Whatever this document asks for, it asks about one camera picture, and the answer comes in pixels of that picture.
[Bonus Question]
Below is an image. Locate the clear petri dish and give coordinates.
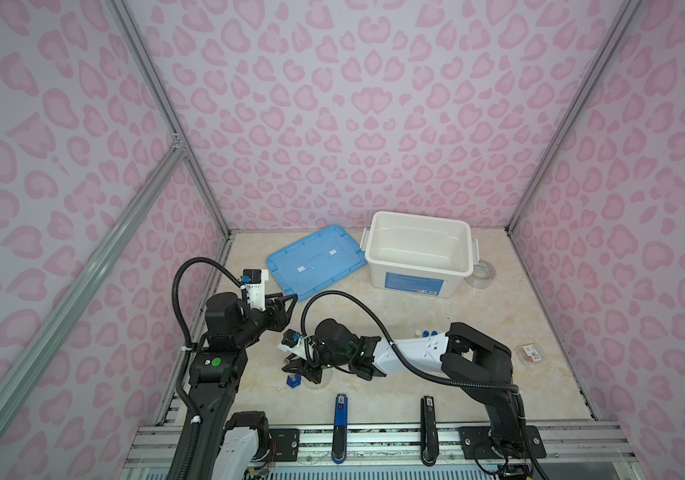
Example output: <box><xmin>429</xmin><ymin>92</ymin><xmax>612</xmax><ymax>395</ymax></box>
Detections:
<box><xmin>304</xmin><ymin>369</ymin><xmax>334</xmax><ymax>391</ymax></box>

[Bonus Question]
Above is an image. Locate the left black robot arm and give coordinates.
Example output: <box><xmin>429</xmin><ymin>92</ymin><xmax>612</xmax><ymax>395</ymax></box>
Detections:
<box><xmin>168</xmin><ymin>292</ymin><xmax>298</xmax><ymax>479</ymax></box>

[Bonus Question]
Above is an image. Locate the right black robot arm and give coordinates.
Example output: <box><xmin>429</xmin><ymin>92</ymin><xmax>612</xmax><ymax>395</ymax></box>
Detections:
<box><xmin>278</xmin><ymin>319</ymin><xmax>525</xmax><ymax>458</ymax></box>

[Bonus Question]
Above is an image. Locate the blue plastic bin lid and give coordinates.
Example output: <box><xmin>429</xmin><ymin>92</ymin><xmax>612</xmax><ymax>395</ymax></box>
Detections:
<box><xmin>266</xmin><ymin>225</ymin><xmax>366</xmax><ymax>301</ymax></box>

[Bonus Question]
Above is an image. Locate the blue stapler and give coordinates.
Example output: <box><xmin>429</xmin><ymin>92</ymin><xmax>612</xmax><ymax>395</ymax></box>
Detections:
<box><xmin>332</xmin><ymin>393</ymin><xmax>348</xmax><ymax>465</ymax></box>

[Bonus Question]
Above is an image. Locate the black stapler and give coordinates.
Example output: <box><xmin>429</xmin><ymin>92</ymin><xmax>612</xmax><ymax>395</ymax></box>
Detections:
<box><xmin>420</xmin><ymin>396</ymin><xmax>439</xmax><ymax>467</ymax></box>

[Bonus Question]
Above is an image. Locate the white plastic storage bin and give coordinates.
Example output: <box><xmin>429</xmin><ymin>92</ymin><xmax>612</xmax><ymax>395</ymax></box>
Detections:
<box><xmin>360</xmin><ymin>211</ymin><xmax>480</xmax><ymax>298</ymax></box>

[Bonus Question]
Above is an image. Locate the clear tape roll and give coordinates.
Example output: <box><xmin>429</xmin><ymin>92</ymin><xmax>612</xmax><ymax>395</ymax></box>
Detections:
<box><xmin>465</xmin><ymin>260</ymin><xmax>496</xmax><ymax>290</ymax></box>

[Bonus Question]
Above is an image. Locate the small red labelled box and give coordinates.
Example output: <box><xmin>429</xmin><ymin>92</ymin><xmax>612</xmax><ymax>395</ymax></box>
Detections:
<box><xmin>515</xmin><ymin>343</ymin><xmax>544</xmax><ymax>365</ymax></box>

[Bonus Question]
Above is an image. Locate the right black corrugated cable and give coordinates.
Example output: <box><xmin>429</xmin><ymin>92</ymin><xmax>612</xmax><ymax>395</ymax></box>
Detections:
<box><xmin>299</xmin><ymin>290</ymin><xmax>550</xmax><ymax>480</ymax></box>

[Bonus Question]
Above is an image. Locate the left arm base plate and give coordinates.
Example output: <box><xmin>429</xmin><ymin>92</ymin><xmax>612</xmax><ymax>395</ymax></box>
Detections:
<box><xmin>221</xmin><ymin>427</ymin><xmax>302</xmax><ymax>464</ymax></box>

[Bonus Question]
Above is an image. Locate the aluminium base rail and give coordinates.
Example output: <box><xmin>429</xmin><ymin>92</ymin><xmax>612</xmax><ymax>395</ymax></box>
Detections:
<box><xmin>119</xmin><ymin>419</ymin><xmax>637</xmax><ymax>480</ymax></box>

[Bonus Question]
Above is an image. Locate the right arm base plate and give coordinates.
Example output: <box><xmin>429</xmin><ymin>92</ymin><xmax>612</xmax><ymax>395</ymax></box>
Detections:
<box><xmin>458</xmin><ymin>425</ymin><xmax>547</xmax><ymax>462</ymax></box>

